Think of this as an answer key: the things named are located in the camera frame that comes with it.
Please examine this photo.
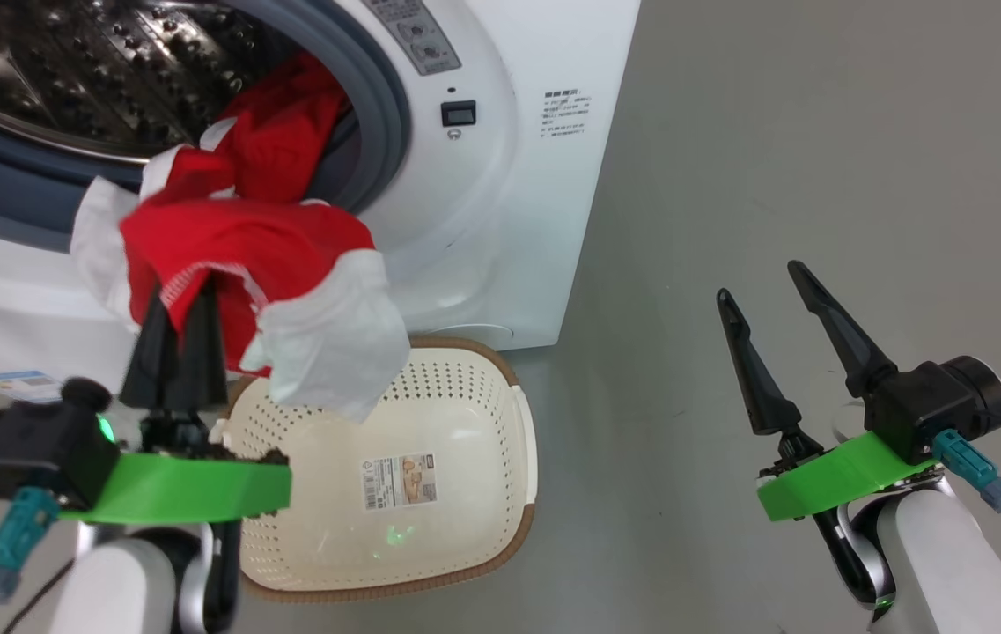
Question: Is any blue energy label sticker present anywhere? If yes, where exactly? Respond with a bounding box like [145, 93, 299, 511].
[0, 370, 62, 405]

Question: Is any thin black cable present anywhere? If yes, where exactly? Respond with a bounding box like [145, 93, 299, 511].
[0, 559, 71, 634]

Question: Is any grey warning sticker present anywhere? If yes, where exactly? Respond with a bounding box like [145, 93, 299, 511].
[363, 0, 462, 77]

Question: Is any paper label in basket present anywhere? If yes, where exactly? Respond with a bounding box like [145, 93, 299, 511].
[364, 453, 438, 512]

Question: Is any teal cable connector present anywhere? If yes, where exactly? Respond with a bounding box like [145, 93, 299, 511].
[933, 430, 1001, 514]
[0, 489, 62, 602]

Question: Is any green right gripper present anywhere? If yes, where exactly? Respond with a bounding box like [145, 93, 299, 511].
[717, 260, 942, 523]

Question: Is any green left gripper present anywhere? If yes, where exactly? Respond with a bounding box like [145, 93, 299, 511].
[60, 278, 293, 524]

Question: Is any teal left cable connector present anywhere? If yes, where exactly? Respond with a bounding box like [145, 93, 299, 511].
[0, 489, 62, 602]

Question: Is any perforated steel washer drum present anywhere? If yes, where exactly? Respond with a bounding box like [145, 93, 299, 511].
[0, 0, 290, 170]

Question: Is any teal right cable connector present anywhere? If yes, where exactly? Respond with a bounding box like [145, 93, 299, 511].
[933, 430, 1001, 514]

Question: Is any printed text sticker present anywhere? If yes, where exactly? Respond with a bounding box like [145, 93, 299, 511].
[541, 87, 594, 139]

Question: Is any cream perforated laundry basket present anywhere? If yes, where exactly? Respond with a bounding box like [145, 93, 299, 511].
[220, 335, 540, 605]

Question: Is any red and white garment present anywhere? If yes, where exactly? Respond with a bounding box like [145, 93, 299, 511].
[70, 53, 412, 424]

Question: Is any white washing machine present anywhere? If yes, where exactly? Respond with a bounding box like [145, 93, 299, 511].
[0, 0, 642, 393]

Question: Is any grey rubber door gasket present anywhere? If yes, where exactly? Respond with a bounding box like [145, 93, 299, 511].
[0, 0, 414, 256]

